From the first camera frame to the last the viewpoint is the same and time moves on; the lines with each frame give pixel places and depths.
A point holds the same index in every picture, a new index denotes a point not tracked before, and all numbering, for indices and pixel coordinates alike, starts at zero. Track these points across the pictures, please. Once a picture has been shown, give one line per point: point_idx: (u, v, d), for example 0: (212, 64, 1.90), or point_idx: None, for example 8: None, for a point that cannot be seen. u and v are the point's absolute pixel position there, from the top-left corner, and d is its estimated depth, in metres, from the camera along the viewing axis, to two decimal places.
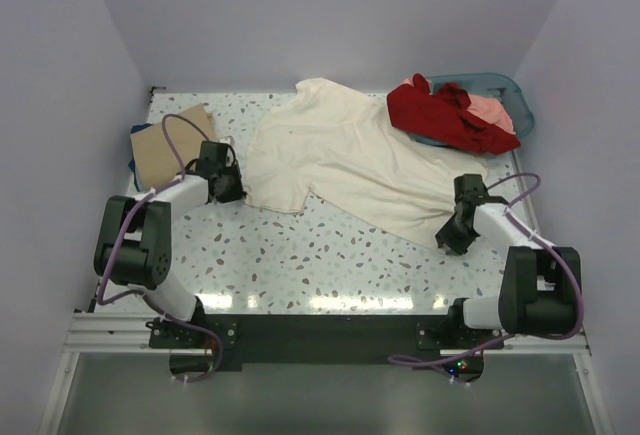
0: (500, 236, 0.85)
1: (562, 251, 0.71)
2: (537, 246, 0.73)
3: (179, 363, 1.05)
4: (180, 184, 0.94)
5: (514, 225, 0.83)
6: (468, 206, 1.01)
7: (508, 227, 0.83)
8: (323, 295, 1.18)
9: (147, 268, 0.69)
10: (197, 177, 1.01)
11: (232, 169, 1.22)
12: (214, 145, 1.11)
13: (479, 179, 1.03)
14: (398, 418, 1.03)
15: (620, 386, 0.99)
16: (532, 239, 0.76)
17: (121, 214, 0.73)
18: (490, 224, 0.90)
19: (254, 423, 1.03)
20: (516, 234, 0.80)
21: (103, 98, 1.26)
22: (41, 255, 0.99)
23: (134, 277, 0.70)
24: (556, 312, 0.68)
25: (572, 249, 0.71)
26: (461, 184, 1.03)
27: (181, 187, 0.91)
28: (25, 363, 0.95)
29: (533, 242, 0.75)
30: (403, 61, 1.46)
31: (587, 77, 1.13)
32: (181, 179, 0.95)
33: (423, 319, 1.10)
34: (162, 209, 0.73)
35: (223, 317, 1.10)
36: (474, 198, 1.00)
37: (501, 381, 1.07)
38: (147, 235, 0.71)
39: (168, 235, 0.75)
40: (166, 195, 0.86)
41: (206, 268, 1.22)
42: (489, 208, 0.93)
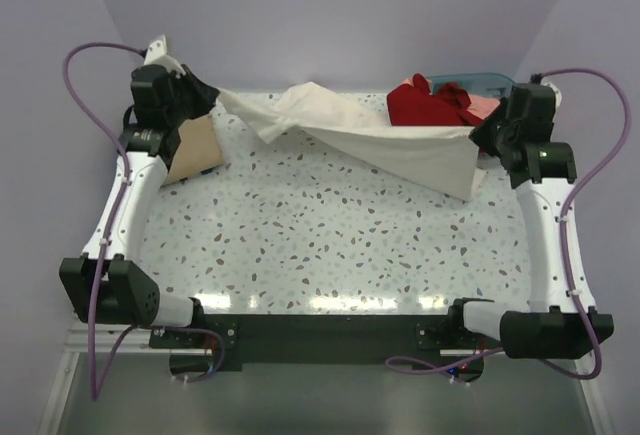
0: (538, 248, 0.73)
1: (594, 316, 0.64)
2: (571, 308, 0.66)
3: (178, 363, 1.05)
4: (129, 188, 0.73)
5: (559, 250, 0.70)
6: (523, 149, 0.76)
7: (554, 253, 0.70)
8: (323, 295, 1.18)
9: (137, 316, 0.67)
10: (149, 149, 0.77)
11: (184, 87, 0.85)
12: (142, 83, 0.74)
13: (553, 107, 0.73)
14: (398, 418, 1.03)
15: (620, 386, 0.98)
16: (571, 297, 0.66)
17: (81, 278, 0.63)
18: (534, 220, 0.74)
19: (254, 422, 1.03)
20: (556, 269, 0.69)
21: (103, 98, 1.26)
22: (41, 254, 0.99)
23: (123, 322, 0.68)
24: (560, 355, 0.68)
25: (610, 316, 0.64)
26: (526, 99, 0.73)
27: (130, 198, 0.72)
28: (25, 362, 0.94)
29: (567, 303, 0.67)
30: (403, 61, 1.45)
31: (586, 78, 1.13)
32: (129, 179, 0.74)
33: (423, 319, 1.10)
34: (126, 267, 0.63)
35: (223, 317, 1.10)
36: (533, 146, 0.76)
37: (501, 381, 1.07)
38: (120, 296, 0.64)
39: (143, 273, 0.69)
40: (120, 223, 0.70)
41: (206, 268, 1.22)
42: (545, 183, 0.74)
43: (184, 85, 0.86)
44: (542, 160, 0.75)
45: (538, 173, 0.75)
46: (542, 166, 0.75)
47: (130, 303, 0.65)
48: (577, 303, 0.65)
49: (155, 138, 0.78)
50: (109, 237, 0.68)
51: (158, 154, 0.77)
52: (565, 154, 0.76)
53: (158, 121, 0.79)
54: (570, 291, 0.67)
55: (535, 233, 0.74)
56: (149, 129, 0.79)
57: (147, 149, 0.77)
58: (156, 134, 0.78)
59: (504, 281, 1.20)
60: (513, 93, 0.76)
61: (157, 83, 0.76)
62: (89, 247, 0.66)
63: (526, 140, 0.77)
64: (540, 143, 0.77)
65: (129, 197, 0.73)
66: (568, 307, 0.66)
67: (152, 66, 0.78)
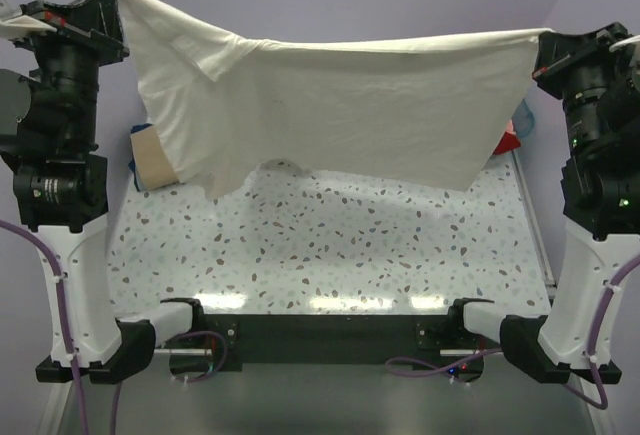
0: (571, 295, 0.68)
1: (606, 374, 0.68)
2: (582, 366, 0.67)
3: (179, 363, 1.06)
4: (68, 286, 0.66)
5: (593, 314, 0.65)
6: (600, 183, 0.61)
7: (584, 316, 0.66)
8: (323, 295, 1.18)
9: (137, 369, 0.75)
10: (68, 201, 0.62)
11: (68, 54, 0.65)
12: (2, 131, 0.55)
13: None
14: (397, 417, 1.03)
15: (620, 385, 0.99)
16: (585, 359, 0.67)
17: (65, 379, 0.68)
18: (578, 267, 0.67)
19: (253, 422, 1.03)
20: (579, 330, 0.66)
21: (105, 99, 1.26)
22: (42, 254, 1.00)
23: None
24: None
25: (617, 370, 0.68)
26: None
27: (75, 300, 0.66)
28: (25, 362, 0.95)
29: (579, 361, 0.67)
30: None
31: None
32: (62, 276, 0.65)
33: (423, 318, 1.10)
34: (108, 369, 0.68)
35: (224, 317, 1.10)
36: (615, 182, 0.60)
37: (501, 381, 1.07)
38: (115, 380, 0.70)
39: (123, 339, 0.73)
40: (79, 327, 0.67)
41: (206, 268, 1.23)
42: (609, 239, 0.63)
43: (59, 51, 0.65)
44: (617, 206, 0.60)
45: (608, 220, 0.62)
46: (617, 212, 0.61)
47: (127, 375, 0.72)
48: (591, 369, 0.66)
49: (66, 187, 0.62)
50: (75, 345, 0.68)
51: (78, 218, 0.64)
52: None
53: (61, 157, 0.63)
54: (589, 355, 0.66)
55: (574, 278, 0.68)
56: (56, 175, 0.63)
57: (65, 216, 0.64)
58: (66, 180, 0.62)
59: (504, 281, 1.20)
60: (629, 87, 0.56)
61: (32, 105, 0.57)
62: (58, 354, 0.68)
63: (605, 169, 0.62)
64: (625, 174, 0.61)
65: (72, 297, 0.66)
66: (579, 365, 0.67)
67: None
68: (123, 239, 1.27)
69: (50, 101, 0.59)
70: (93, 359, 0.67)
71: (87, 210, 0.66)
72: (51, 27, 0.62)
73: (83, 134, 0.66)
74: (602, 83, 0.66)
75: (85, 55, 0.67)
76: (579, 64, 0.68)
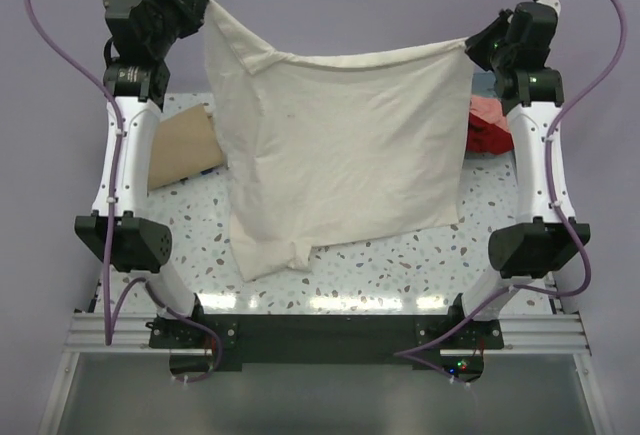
0: (522, 164, 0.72)
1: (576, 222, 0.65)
2: (553, 218, 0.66)
3: (178, 363, 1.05)
4: (125, 144, 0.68)
5: (546, 165, 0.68)
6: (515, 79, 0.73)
7: (538, 166, 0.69)
8: (323, 295, 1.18)
9: (153, 259, 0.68)
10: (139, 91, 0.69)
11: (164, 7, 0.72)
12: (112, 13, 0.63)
13: (552, 35, 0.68)
14: (398, 418, 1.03)
15: (619, 385, 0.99)
16: (553, 208, 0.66)
17: (97, 236, 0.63)
18: (521, 143, 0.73)
19: (253, 423, 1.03)
20: (540, 184, 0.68)
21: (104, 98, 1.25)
22: (41, 254, 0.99)
23: (139, 263, 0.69)
24: (540, 265, 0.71)
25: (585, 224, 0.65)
26: (525, 24, 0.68)
27: (128, 152, 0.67)
28: (24, 363, 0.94)
29: (549, 213, 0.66)
30: None
31: (588, 74, 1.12)
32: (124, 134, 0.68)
33: (423, 318, 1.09)
34: (134, 225, 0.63)
35: (223, 317, 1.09)
36: (521, 71, 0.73)
37: (500, 382, 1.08)
38: (139, 246, 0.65)
39: (154, 223, 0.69)
40: (123, 178, 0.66)
41: (206, 268, 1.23)
42: (534, 106, 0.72)
43: (160, 2, 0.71)
44: (532, 85, 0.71)
45: (529, 98, 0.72)
46: (534, 92, 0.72)
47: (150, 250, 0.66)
48: (558, 214, 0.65)
49: (143, 76, 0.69)
50: (116, 195, 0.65)
51: (149, 98, 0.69)
52: (555, 79, 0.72)
53: (143, 54, 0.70)
54: (553, 203, 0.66)
55: (520, 154, 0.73)
56: (135, 66, 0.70)
57: (136, 93, 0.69)
58: (143, 71, 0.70)
59: None
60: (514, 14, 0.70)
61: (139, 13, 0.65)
62: (97, 205, 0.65)
63: (520, 68, 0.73)
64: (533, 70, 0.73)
65: (127, 150, 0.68)
66: (550, 218, 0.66)
67: None
68: None
69: (148, 10, 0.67)
70: (129, 208, 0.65)
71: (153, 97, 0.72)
72: None
73: (160, 51, 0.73)
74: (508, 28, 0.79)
75: (176, 11, 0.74)
76: (490, 35, 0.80)
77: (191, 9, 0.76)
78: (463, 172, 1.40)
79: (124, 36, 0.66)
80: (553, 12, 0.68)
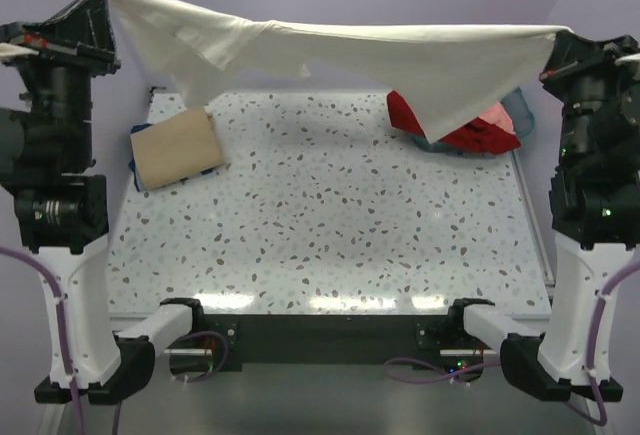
0: (565, 309, 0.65)
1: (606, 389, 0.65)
2: (582, 381, 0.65)
3: (178, 363, 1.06)
4: (69, 306, 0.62)
5: (589, 325, 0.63)
6: (583, 197, 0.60)
7: (580, 328, 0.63)
8: (323, 295, 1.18)
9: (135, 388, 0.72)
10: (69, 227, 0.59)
11: (57, 73, 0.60)
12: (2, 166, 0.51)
13: None
14: (397, 417, 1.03)
15: (619, 385, 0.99)
16: (584, 372, 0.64)
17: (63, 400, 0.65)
18: (569, 278, 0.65)
19: (254, 423, 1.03)
20: (577, 343, 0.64)
21: (103, 97, 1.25)
22: None
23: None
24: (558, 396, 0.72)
25: (619, 386, 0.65)
26: (629, 135, 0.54)
27: (76, 317, 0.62)
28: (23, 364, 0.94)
29: (580, 376, 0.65)
30: None
31: None
32: (64, 298, 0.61)
33: (423, 318, 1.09)
34: (108, 391, 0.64)
35: (223, 317, 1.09)
36: (596, 195, 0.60)
37: (500, 381, 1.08)
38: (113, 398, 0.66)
39: (116, 359, 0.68)
40: (78, 348, 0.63)
41: (206, 268, 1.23)
42: (597, 250, 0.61)
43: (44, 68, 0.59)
44: (603, 218, 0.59)
45: (590, 236, 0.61)
46: (601, 226, 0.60)
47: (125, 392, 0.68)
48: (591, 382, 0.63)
49: (67, 212, 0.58)
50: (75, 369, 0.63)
51: (82, 247, 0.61)
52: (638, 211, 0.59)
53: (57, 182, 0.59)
54: (588, 369, 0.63)
55: (566, 290, 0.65)
56: (54, 195, 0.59)
57: (68, 242, 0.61)
58: (67, 203, 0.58)
59: (503, 281, 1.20)
60: (619, 113, 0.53)
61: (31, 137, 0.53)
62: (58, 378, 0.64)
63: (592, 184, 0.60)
64: (611, 187, 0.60)
65: (73, 317, 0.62)
66: (579, 380, 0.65)
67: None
68: (123, 239, 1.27)
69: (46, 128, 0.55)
70: (93, 380, 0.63)
71: (89, 232, 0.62)
72: (32, 52, 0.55)
73: (80, 153, 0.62)
74: (602, 95, 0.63)
75: (72, 68, 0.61)
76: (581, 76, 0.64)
77: (88, 49, 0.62)
78: (464, 171, 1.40)
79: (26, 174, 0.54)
80: None
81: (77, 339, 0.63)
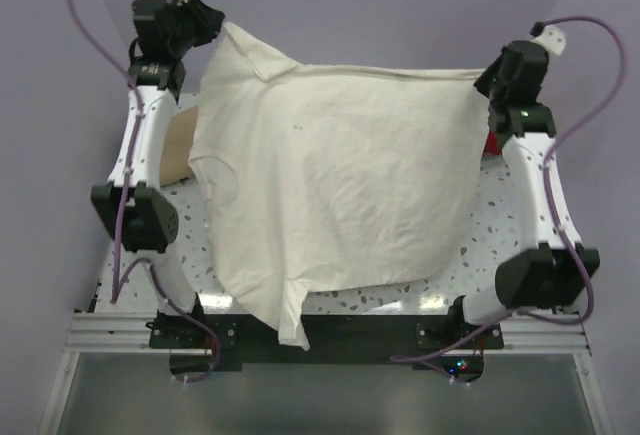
0: (524, 190, 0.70)
1: (582, 250, 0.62)
2: (560, 243, 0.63)
3: (178, 363, 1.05)
4: (143, 122, 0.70)
5: (546, 191, 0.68)
6: (507, 111, 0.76)
7: (539, 192, 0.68)
8: (323, 295, 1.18)
9: (163, 240, 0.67)
10: (157, 82, 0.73)
11: (186, 22, 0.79)
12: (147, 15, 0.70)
13: (541, 79, 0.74)
14: (397, 416, 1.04)
15: (617, 386, 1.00)
16: (558, 232, 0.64)
17: (111, 208, 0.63)
18: (518, 171, 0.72)
19: (253, 422, 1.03)
20: (543, 210, 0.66)
21: (103, 97, 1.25)
22: (40, 255, 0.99)
23: (147, 244, 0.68)
24: (558, 297, 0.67)
25: (594, 250, 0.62)
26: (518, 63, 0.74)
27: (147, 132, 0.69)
28: (24, 364, 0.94)
29: (555, 238, 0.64)
30: (404, 59, 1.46)
31: (588, 75, 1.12)
32: (142, 115, 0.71)
33: (423, 319, 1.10)
34: (150, 192, 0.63)
35: (223, 316, 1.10)
36: (515, 109, 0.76)
37: (501, 381, 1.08)
38: (146, 223, 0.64)
39: (165, 201, 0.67)
40: (139, 152, 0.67)
41: (206, 268, 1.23)
42: (527, 137, 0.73)
43: (182, 15, 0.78)
44: (524, 120, 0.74)
45: (521, 129, 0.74)
46: (525, 126, 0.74)
47: (155, 230, 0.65)
48: (564, 236, 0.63)
49: (162, 70, 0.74)
50: (130, 165, 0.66)
51: (166, 89, 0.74)
52: (545, 115, 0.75)
53: (162, 54, 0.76)
54: (558, 226, 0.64)
55: (521, 185, 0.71)
56: (156, 62, 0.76)
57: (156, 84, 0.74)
58: (163, 66, 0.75)
59: None
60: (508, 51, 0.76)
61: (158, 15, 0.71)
62: (113, 176, 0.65)
63: (514, 105, 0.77)
64: (526, 105, 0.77)
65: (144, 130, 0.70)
66: (556, 242, 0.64)
67: (143, 4, 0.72)
68: None
69: (170, 15, 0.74)
70: (142, 180, 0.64)
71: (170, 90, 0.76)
72: None
73: (177, 48, 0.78)
74: None
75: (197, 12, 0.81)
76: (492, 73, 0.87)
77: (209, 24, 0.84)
78: None
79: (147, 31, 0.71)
80: (546, 55, 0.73)
81: (140, 148, 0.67)
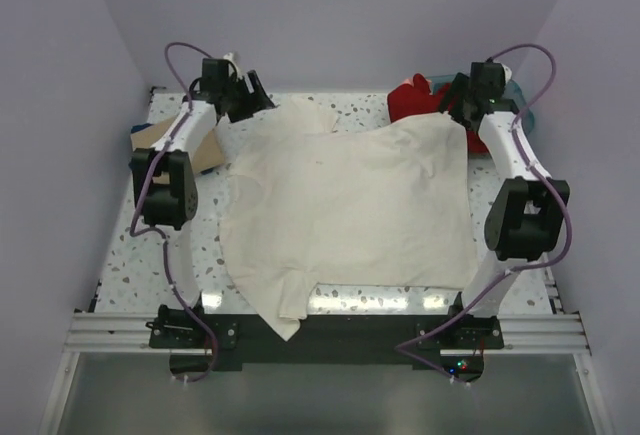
0: (500, 156, 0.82)
1: (555, 181, 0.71)
2: (532, 177, 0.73)
3: (178, 363, 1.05)
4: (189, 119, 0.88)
5: (517, 148, 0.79)
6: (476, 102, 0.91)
7: (510, 148, 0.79)
8: (323, 295, 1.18)
9: (181, 213, 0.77)
10: (206, 100, 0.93)
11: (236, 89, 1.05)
12: (212, 61, 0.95)
13: (501, 74, 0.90)
14: (397, 416, 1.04)
15: (617, 386, 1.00)
16: (529, 168, 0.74)
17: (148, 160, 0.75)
18: (490, 141, 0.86)
19: (253, 422, 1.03)
20: (514, 155, 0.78)
21: (104, 97, 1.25)
22: (41, 255, 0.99)
23: (165, 216, 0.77)
24: (541, 240, 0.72)
25: (563, 180, 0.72)
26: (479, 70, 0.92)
27: (191, 121, 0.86)
28: (24, 364, 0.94)
29: (527, 174, 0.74)
30: (404, 61, 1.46)
31: (587, 76, 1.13)
32: (189, 112, 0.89)
33: (423, 319, 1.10)
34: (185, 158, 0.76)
35: (223, 316, 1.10)
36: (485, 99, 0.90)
37: (501, 381, 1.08)
38: (173, 184, 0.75)
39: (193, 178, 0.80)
40: (181, 135, 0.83)
41: (206, 268, 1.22)
42: (497, 115, 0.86)
43: (240, 84, 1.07)
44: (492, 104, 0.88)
45: (492, 110, 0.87)
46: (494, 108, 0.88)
47: (179, 192, 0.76)
48: (535, 170, 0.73)
49: (213, 97, 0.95)
50: (172, 140, 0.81)
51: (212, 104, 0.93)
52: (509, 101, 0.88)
53: (215, 86, 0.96)
54: (529, 165, 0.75)
55: (499, 151, 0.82)
56: (207, 90, 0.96)
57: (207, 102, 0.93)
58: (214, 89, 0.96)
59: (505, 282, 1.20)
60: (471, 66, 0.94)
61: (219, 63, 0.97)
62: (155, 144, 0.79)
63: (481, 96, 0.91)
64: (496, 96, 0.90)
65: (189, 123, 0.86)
66: (529, 176, 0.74)
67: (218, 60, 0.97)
68: (123, 239, 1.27)
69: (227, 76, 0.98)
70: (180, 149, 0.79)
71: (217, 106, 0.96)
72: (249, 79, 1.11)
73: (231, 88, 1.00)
74: None
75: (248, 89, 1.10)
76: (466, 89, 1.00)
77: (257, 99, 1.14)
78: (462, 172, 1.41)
79: (209, 76, 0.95)
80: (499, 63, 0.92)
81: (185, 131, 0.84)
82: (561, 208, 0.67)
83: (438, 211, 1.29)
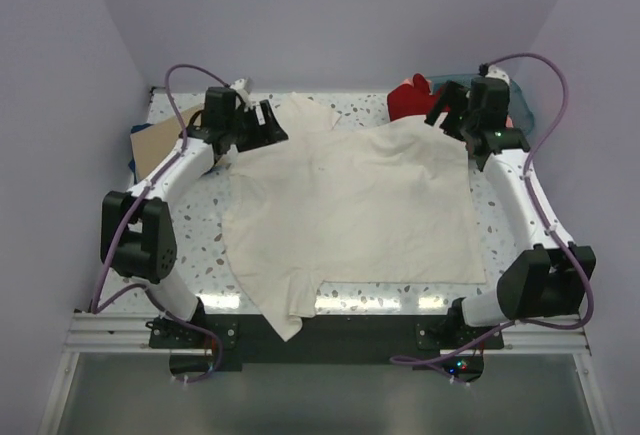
0: (511, 205, 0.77)
1: (576, 247, 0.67)
2: (553, 244, 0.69)
3: (178, 363, 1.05)
4: (179, 158, 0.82)
5: (532, 199, 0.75)
6: (483, 135, 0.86)
7: (524, 200, 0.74)
8: (323, 295, 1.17)
9: (154, 269, 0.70)
10: (204, 139, 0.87)
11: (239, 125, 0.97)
12: (217, 94, 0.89)
13: (506, 100, 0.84)
14: (397, 416, 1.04)
15: (617, 386, 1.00)
16: (550, 233, 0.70)
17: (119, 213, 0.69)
18: (502, 183, 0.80)
19: (252, 423, 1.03)
20: (531, 214, 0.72)
21: (103, 97, 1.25)
22: (40, 256, 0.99)
23: (139, 273, 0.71)
24: (556, 303, 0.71)
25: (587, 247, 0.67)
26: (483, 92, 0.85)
27: (180, 162, 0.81)
28: (24, 364, 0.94)
29: (548, 239, 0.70)
30: (404, 60, 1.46)
31: (587, 77, 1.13)
32: (180, 152, 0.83)
33: (423, 318, 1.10)
34: (159, 209, 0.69)
35: (223, 317, 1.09)
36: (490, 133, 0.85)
37: (501, 381, 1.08)
38: (145, 239, 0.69)
39: (169, 227, 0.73)
40: (164, 178, 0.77)
41: (206, 268, 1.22)
42: (503, 153, 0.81)
43: (249, 117, 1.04)
44: (499, 140, 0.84)
45: (500, 148, 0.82)
46: (503, 143, 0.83)
47: (151, 247, 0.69)
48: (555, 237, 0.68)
49: (217, 134, 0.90)
50: (154, 184, 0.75)
51: (210, 142, 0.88)
52: (517, 136, 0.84)
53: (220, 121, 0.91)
54: (548, 228, 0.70)
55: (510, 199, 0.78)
56: (209, 127, 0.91)
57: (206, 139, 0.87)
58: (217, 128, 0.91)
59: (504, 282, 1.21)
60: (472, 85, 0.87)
61: (225, 96, 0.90)
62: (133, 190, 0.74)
63: (485, 127, 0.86)
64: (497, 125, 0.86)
65: (178, 163, 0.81)
66: (549, 243, 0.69)
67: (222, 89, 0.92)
68: None
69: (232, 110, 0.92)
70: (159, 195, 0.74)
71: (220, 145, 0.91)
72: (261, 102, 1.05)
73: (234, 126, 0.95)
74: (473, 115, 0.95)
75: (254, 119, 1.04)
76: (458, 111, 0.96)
77: (264, 133, 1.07)
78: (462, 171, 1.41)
79: (212, 110, 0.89)
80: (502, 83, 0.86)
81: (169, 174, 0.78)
82: (587, 288, 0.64)
83: (439, 211, 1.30)
